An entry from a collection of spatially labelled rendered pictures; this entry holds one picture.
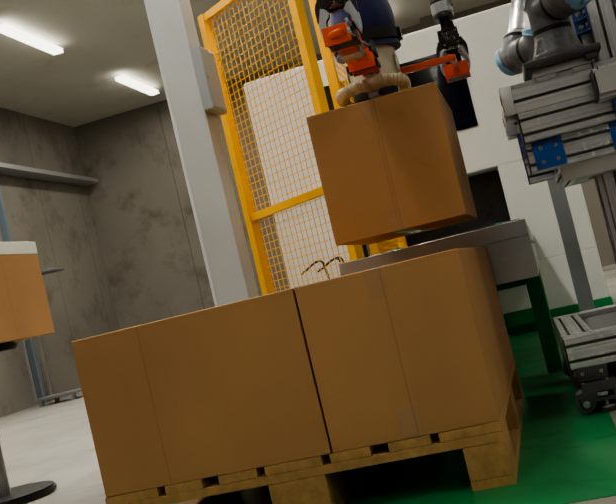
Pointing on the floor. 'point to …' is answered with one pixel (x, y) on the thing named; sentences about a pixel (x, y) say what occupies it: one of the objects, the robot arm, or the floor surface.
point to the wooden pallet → (499, 476)
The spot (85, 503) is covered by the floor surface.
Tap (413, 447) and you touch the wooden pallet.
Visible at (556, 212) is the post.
